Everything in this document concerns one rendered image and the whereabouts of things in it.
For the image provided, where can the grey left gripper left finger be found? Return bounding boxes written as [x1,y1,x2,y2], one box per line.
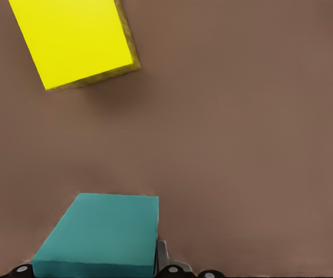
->
[4,263,34,278]

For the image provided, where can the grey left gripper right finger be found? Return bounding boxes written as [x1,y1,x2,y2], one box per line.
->
[154,239,196,278]

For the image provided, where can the teal blue cube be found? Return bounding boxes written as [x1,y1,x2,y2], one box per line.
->
[31,192,160,277]

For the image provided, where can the yellow cube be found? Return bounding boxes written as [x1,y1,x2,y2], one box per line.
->
[8,0,142,91]

